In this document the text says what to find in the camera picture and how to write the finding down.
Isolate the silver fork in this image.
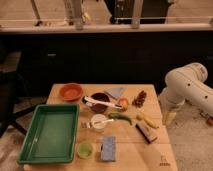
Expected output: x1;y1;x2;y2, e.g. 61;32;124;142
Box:
81;119;114;128

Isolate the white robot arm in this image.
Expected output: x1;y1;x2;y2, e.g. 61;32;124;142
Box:
158;62;213;125

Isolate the yellow banana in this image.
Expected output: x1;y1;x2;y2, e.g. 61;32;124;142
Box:
136;113;159;129

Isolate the brown grape bunch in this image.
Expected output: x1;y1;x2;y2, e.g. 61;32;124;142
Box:
132;90;147;108

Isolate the blue grey cloth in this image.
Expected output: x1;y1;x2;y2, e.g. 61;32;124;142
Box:
105;87;125;99

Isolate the blue sponge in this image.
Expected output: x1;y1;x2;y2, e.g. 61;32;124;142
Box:
101;136;116;162

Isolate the white cup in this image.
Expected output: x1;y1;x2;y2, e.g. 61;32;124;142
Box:
91;114;106;132

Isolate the dark brown bowl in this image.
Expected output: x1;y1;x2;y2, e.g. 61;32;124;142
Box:
88;92;111;114

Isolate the small green cup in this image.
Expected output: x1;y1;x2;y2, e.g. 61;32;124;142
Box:
77;142;93;159

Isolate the orange bowl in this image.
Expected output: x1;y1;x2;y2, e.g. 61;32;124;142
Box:
59;83;83;101

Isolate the green plastic tray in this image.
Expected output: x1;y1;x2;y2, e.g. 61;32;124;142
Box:
17;104;79;164

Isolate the black office chair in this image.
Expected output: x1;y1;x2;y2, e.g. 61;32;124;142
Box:
0;43;38;138

